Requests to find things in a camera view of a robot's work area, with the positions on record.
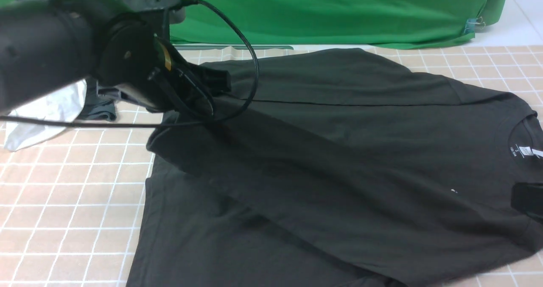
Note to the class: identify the white crumpled garment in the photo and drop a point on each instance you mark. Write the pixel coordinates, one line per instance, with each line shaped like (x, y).
(64, 105)

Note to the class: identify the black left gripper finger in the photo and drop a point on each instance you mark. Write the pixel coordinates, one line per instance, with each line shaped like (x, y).
(213, 81)

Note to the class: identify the dark gray crumpled garment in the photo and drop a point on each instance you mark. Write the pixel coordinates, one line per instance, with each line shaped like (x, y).
(95, 107)

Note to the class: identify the dark gray long-sleeved shirt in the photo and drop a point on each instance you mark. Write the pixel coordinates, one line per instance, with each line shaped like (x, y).
(347, 170)

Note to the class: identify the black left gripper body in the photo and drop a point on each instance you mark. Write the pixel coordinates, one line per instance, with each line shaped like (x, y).
(147, 70)

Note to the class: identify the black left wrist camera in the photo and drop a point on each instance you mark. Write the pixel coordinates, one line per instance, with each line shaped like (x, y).
(159, 13)

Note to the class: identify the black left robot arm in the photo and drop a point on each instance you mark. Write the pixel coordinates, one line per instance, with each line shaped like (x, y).
(46, 45)

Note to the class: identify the blue binder clip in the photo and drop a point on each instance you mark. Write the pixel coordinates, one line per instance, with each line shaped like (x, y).
(474, 24)

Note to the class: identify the green backdrop cloth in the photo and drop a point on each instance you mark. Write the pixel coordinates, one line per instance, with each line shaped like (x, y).
(393, 24)

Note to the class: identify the beige checkered tablecloth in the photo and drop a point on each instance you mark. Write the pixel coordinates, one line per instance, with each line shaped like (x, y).
(71, 207)

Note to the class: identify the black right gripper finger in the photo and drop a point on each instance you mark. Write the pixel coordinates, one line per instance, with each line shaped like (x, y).
(527, 198)

